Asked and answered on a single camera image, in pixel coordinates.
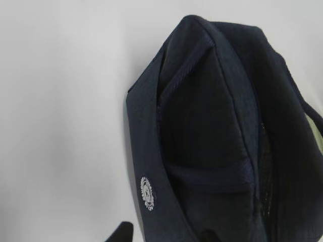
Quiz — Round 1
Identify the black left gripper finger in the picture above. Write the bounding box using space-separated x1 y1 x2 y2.
107 221 133 242

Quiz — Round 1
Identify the navy blue lunch bag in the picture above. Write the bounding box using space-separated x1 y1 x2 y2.
126 15 322 241

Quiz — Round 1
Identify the green lidded glass container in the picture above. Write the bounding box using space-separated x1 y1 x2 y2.
307 116 323 153

